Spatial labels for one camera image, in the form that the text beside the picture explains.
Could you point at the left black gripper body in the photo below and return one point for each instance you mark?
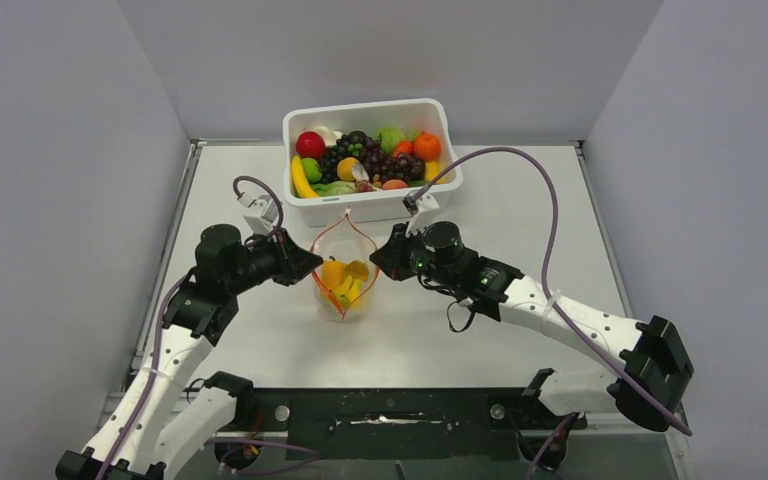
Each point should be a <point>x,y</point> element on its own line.
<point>269,259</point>

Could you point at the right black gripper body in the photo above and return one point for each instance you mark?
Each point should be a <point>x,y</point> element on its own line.
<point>419,259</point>

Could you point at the yellow toy bell pepper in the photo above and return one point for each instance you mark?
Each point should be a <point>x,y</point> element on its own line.
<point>333,274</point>

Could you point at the clear orange-zip bag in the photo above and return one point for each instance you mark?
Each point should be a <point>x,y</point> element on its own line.
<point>343,241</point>

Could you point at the yellow toy banana bunch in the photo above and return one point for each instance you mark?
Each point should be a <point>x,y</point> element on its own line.
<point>349,293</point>

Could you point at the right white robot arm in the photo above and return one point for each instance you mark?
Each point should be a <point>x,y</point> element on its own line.
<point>646,367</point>

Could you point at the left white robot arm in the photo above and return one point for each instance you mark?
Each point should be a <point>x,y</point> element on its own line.
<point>205,304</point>

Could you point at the white plastic food bin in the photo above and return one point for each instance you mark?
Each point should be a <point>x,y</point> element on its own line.
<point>420,114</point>

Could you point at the toy peach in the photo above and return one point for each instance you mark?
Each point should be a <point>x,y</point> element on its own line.
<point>394,184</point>

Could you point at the single yellow toy banana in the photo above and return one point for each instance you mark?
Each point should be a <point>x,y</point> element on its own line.
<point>302,186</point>

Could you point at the green toy leaf vegetable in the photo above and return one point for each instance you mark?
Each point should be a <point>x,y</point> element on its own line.
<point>335,188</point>

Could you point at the yellow toy fruit slice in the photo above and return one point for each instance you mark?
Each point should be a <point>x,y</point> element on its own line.
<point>432,170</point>

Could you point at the white toy mushroom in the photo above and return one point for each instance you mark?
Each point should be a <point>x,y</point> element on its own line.
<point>359,173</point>

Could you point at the dark purple toy grapes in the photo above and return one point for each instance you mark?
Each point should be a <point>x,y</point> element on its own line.
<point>382,166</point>

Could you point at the yellow toy lemon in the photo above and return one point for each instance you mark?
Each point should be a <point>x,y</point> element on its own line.
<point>346,168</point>

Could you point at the toy carrot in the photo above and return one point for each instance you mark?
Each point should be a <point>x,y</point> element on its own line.
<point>402,148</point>

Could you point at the orange toy tangerine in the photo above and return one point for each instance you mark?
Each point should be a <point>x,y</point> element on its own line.
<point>427,147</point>

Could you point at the red toy apple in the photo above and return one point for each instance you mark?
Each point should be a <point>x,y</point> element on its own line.
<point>310,144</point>

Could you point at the black toy grapes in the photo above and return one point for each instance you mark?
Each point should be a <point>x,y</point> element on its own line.
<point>347,145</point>

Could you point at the green toy cabbage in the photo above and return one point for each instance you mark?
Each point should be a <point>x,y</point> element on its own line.
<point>389,138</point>

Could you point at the white toy garlic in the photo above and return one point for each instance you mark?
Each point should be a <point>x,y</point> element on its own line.
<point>328,135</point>

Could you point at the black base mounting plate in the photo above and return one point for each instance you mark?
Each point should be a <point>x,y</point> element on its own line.
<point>499,424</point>

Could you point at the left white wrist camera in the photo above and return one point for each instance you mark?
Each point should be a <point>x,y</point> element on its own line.
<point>262,214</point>

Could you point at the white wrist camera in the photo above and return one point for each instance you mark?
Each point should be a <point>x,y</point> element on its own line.
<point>262,214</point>
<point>423,210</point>

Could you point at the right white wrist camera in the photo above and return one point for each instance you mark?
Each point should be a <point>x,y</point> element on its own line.
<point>423,210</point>

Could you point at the aluminium table frame rail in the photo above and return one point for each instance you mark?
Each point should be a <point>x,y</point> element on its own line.
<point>172,218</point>

